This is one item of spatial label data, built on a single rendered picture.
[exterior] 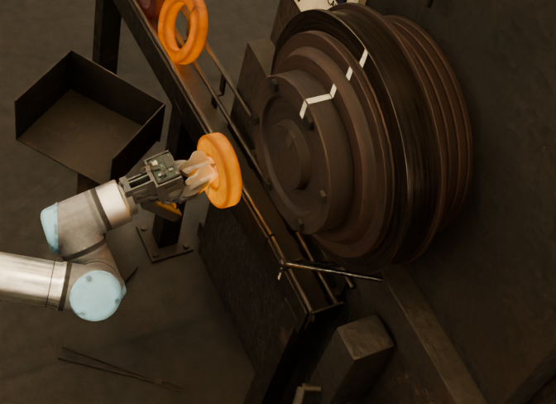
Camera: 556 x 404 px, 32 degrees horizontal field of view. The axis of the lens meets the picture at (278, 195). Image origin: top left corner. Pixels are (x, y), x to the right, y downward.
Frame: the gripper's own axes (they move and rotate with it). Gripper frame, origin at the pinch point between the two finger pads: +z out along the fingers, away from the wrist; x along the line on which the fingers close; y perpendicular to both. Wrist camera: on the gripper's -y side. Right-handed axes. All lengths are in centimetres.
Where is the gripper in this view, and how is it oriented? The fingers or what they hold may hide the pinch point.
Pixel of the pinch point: (219, 165)
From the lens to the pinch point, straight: 196.1
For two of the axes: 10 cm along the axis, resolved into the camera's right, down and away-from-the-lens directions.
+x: -4.2, -7.8, 4.7
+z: 9.1, -3.9, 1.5
